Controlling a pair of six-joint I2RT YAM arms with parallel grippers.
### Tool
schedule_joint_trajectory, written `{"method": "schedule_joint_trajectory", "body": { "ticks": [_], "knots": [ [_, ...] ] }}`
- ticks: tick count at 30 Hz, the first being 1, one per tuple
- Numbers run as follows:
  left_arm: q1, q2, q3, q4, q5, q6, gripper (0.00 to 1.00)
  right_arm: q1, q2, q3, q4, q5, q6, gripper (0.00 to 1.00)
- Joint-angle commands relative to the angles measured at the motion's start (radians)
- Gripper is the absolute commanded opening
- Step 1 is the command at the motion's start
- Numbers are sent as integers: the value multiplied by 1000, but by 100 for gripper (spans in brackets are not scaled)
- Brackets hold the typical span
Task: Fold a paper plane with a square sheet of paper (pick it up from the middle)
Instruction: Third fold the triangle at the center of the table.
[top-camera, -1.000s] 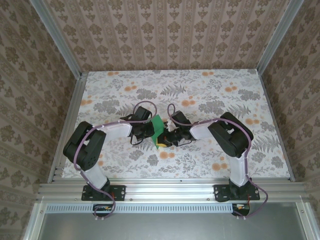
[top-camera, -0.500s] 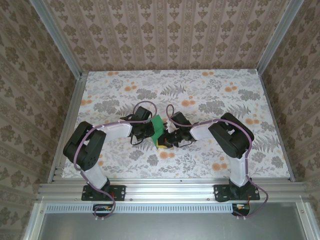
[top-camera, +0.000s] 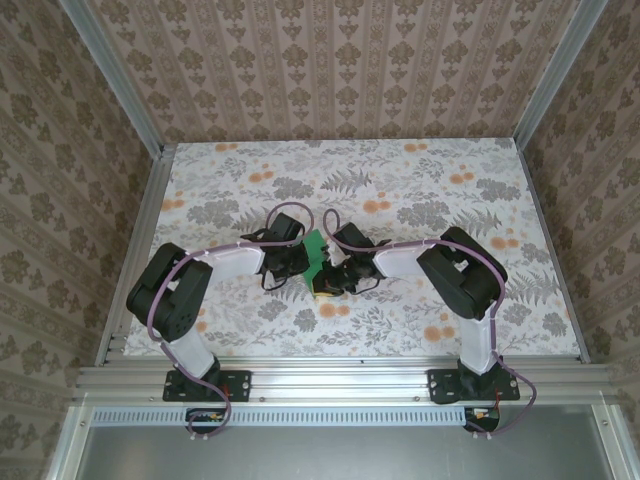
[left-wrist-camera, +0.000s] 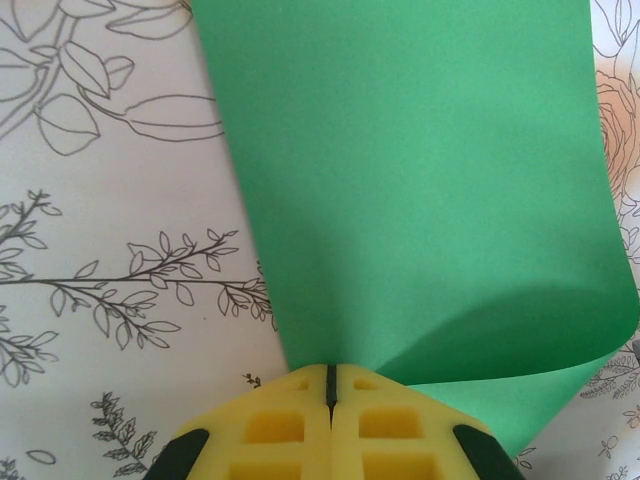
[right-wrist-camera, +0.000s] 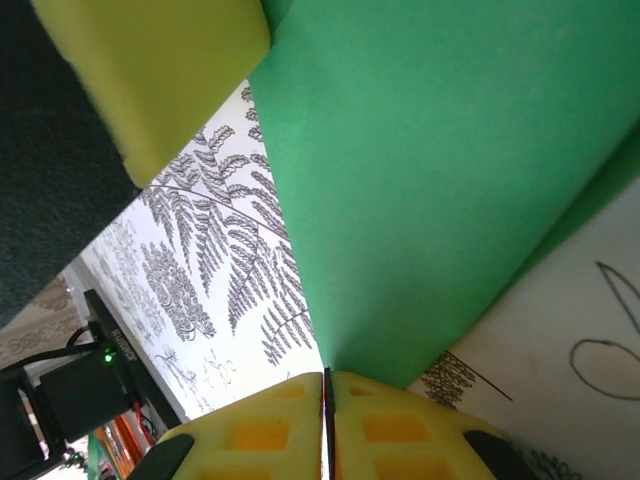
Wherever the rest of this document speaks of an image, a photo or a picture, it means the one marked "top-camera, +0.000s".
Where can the grey sheet metal panel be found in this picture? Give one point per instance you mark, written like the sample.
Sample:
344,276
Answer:
340,455

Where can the floral patterned table cover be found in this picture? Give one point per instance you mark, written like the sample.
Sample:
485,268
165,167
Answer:
380,325

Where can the green square cloth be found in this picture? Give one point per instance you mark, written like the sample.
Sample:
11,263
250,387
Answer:
317,250

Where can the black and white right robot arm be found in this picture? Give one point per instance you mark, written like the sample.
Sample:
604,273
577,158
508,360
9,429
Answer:
460,280

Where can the aluminium table side rail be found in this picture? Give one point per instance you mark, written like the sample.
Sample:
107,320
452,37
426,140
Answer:
145,225

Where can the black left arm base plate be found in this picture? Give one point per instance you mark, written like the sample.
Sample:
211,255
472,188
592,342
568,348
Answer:
235,385

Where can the long aluminium mounting rail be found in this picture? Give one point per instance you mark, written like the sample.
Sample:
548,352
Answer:
340,380

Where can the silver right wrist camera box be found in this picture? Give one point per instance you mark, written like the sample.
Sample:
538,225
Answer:
339,252

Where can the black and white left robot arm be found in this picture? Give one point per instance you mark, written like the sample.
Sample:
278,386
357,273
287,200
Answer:
170,305

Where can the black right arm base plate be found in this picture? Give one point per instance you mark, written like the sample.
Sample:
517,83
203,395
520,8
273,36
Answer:
442,385

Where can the slanted aluminium frame post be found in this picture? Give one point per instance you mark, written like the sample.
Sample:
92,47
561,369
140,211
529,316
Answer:
560,75
115,75

